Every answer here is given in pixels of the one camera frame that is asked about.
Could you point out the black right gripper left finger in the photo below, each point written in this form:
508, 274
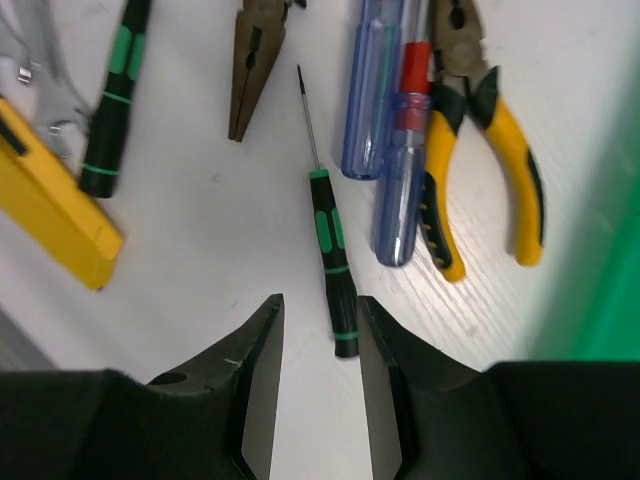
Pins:
217, 413

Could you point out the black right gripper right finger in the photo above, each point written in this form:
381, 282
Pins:
396, 366

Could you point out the black green precision screwdriver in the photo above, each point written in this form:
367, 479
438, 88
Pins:
109, 125
341, 293

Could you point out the blue red handle screwdriver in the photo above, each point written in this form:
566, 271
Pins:
405, 157

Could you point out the yellow utility knife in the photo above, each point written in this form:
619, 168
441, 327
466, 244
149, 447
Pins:
40, 194

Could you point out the green six-compartment organizer tray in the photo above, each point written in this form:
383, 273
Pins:
593, 312

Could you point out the yellow long-nose pliers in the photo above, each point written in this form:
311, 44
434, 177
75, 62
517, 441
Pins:
260, 30

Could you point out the silver open-end wrench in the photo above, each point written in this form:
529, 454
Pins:
40, 62

